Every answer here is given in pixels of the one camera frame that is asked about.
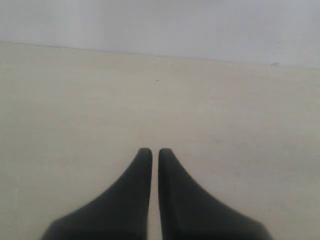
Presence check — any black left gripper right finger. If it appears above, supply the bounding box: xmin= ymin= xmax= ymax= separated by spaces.
xmin=158 ymin=148 xmax=273 ymax=240

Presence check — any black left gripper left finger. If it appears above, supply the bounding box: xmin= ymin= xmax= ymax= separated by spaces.
xmin=41 ymin=148 xmax=153 ymax=240

